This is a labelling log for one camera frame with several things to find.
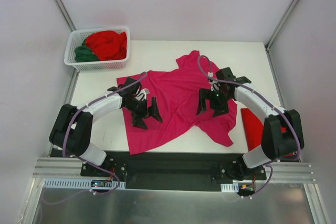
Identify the pink t shirt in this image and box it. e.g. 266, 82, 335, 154
122, 50, 237, 155

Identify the white perforated plastic basket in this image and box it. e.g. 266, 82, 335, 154
64, 26, 130, 71

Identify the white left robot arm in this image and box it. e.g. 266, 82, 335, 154
49, 77, 163, 176

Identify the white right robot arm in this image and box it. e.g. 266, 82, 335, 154
197, 68, 304, 179

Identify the folded red t shirt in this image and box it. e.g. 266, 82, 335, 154
240, 108, 297, 157

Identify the red t shirt in basket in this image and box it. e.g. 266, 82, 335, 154
85, 30, 128, 61

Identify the green t shirt in basket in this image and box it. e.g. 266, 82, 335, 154
75, 46, 99, 62

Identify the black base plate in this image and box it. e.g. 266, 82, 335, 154
52, 150, 274, 191

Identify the right aluminium frame post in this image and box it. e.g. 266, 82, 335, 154
265, 0, 301, 52

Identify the aluminium frame post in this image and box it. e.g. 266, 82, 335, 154
265, 0, 301, 52
40, 0, 85, 47

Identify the left aluminium frame post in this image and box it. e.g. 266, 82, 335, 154
40, 0, 85, 47

